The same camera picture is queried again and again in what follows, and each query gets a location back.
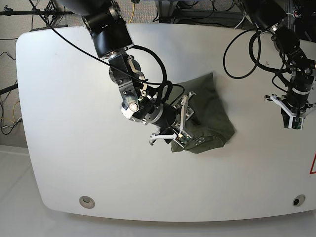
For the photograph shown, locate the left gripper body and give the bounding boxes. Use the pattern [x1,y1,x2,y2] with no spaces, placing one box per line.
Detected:
[284,60,316,111]

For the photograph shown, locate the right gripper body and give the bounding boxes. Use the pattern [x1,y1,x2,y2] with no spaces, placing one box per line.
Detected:
[120,98,177,130]

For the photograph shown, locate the olive green T-shirt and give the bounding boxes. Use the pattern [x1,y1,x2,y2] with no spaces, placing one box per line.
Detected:
[171,73,235,154]

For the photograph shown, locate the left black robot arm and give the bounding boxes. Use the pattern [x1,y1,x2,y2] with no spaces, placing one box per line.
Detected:
[236,0,316,130]

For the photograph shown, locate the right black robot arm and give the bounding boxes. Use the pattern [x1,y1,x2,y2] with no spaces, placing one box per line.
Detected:
[60,0,194,148]

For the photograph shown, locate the right table grommet hole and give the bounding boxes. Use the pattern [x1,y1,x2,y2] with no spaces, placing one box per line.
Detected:
[292,195,306,206]

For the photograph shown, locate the table grommet hole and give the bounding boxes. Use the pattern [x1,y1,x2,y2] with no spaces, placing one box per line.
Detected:
[292,195,306,206]
[79,196,95,209]

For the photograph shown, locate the left table grommet hole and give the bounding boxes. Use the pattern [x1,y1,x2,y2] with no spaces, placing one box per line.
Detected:
[79,196,95,209]

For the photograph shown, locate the black tripod stand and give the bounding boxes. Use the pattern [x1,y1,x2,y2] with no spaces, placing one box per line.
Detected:
[0,5,74,27]

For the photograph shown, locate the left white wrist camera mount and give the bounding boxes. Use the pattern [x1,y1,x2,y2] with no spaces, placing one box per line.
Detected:
[264,94,316,130]

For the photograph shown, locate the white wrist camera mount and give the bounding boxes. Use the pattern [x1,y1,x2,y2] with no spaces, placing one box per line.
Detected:
[264,94,316,130]
[148,90,198,149]

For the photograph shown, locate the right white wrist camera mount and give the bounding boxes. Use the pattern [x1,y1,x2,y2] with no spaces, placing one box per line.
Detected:
[148,90,198,149]

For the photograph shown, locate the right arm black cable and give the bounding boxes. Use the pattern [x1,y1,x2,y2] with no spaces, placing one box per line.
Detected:
[28,0,186,107]

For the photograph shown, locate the grey metal frame base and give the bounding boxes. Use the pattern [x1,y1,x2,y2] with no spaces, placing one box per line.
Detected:
[153,0,244,28]

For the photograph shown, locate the yellow cable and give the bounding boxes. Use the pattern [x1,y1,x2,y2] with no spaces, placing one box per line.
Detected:
[128,0,140,25]

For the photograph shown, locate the black floor cables left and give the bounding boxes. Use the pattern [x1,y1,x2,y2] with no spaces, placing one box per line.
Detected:
[0,50,23,135]

